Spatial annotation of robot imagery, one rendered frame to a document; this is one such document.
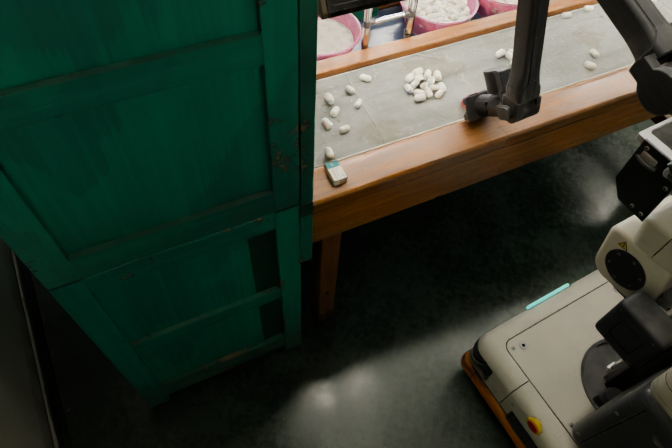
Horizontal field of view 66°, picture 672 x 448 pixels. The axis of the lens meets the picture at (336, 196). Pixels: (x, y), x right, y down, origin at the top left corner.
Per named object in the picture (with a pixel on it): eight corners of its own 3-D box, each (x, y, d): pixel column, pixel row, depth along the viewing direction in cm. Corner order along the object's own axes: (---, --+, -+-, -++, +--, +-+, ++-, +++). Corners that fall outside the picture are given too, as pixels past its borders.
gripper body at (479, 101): (461, 97, 139) (477, 98, 132) (492, 88, 142) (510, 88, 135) (465, 121, 141) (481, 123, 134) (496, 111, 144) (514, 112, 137)
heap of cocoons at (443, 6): (481, 33, 179) (486, 17, 174) (422, 49, 173) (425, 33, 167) (444, -5, 192) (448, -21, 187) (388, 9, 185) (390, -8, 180)
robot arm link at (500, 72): (510, 121, 123) (540, 109, 125) (500, 74, 120) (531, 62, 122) (481, 118, 135) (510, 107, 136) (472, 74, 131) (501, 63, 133)
